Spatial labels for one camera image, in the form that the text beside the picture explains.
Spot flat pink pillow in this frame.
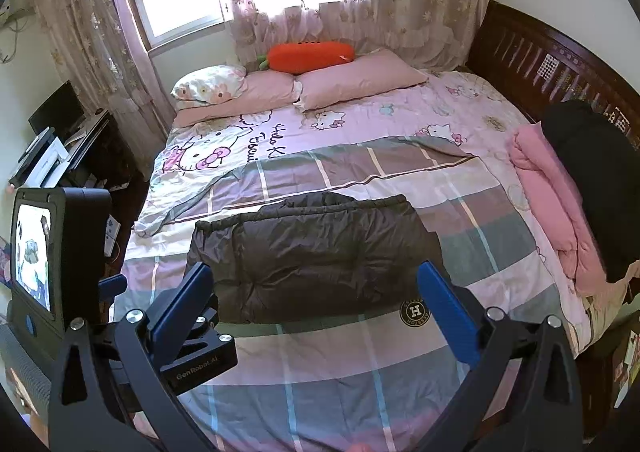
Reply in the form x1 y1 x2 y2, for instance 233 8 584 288
175 72 303 127

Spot white printer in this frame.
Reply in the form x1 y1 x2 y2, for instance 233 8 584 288
9 127 71 189

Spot wall cables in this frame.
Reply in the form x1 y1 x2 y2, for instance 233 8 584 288
0 2 33 65

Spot orange carrot plush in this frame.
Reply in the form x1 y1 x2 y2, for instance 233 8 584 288
255 42 356 75

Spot small white box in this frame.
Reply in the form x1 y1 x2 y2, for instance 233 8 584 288
102 214 122 257

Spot floral pillow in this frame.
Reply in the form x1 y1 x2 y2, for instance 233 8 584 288
171 64 248 110

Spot pink folded blanket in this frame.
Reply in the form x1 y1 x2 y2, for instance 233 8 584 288
505 124 613 297

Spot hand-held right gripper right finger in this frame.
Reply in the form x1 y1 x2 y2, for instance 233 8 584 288
415 259 585 452

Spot beige cloth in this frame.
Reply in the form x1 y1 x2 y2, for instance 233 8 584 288
580 277 640 348

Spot narrow sheer floral curtain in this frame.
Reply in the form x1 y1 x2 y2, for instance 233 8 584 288
30 0 176 183

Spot cartoon printed bed sheet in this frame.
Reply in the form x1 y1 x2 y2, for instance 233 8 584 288
132 69 596 348

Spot dark desk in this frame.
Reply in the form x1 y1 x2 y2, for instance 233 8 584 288
10 109 148 227

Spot plaid quilt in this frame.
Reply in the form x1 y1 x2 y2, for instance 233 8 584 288
107 139 586 452

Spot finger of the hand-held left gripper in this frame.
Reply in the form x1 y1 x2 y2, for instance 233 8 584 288
177 294 223 348
98 274 127 305

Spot colourful papers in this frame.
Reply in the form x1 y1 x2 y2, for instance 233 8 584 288
611 329 640 405

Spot dark wooden bed frame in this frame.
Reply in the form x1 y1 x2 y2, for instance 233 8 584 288
465 0 640 443

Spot dark grey puffer jacket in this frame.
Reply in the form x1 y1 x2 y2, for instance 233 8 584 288
182 192 443 327

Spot black garment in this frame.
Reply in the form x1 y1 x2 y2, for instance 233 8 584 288
542 99 640 283

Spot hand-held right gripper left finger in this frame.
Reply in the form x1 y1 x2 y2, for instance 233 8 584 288
47 262 218 452

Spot large pink pillow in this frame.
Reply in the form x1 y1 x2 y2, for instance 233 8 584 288
295 49 431 112

